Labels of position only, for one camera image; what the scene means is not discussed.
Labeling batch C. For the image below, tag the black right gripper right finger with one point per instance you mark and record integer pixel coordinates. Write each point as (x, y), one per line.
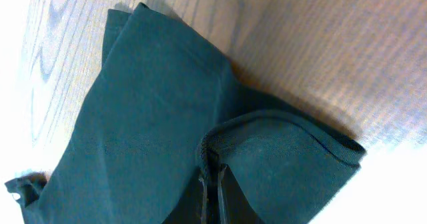
(225, 194)

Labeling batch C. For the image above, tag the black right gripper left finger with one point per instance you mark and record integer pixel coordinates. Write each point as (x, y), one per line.
(204, 216)

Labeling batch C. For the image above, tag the black t-shirt with white logo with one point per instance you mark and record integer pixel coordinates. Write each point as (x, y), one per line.
(167, 107)

